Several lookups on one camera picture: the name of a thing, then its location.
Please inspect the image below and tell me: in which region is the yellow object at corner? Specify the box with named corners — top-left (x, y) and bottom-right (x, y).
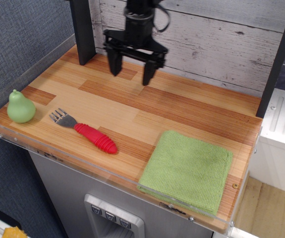
top-left (2, 227), bottom-right (28, 238)

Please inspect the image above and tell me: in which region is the white toy sink unit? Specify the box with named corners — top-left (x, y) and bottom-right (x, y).
top-left (248, 89), bottom-right (285, 191)

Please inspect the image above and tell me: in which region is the black right vertical post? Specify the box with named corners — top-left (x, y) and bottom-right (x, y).
top-left (256, 30), bottom-right (285, 119)

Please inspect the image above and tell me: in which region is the black vertical post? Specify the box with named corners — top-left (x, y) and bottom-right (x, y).
top-left (69, 0), bottom-right (96, 65)
top-left (256, 30), bottom-right (285, 119)

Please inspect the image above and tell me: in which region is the green cloth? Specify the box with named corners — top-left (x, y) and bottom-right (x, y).
top-left (137, 130), bottom-right (233, 216)

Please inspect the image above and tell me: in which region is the silver dispenser panel with buttons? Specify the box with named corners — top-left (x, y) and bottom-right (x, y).
top-left (84, 194), bottom-right (145, 238)

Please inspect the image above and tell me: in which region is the brass screw in table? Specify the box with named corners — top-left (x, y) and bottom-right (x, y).
top-left (232, 183), bottom-right (239, 189)

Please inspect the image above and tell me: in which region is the green toy pear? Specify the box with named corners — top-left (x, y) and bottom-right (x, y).
top-left (7, 89), bottom-right (36, 123)

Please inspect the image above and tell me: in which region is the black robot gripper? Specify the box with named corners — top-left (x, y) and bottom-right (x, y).
top-left (104, 12), bottom-right (168, 86)

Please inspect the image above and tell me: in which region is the red handled metal fork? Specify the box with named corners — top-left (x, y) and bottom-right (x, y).
top-left (49, 108), bottom-right (118, 154)

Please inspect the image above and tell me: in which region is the black left vertical post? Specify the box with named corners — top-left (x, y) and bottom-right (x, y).
top-left (69, 0), bottom-right (96, 65)

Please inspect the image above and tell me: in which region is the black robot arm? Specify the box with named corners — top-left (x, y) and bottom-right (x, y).
top-left (104, 0), bottom-right (168, 86)

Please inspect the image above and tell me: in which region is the grey toy fridge cabinet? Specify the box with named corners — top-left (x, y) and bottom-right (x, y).
top-left (30, 152), bottom-right (213, 238)

